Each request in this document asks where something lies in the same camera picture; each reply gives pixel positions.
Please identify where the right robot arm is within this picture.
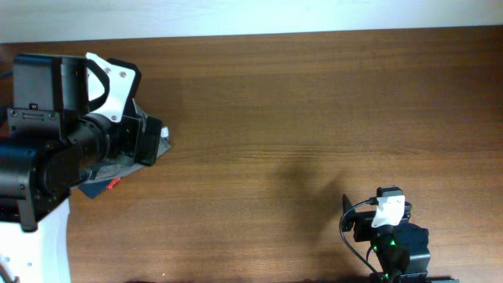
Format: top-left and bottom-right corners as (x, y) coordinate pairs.
(339, 186), (456, 283)

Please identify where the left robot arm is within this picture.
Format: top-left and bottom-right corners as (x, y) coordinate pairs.
(1, 53), (170, 282)

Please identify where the grey folded garment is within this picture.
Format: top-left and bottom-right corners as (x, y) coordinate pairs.
(70, 97), (172, 189)

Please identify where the red orange garment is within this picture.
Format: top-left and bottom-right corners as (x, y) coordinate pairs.
(106, 178), (121, 189)

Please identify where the navy folded garment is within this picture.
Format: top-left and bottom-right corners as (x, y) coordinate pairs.
(78, 179), (112, 199)

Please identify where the right black cable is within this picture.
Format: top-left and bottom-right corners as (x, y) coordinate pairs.
(338, 198), (384, 278)

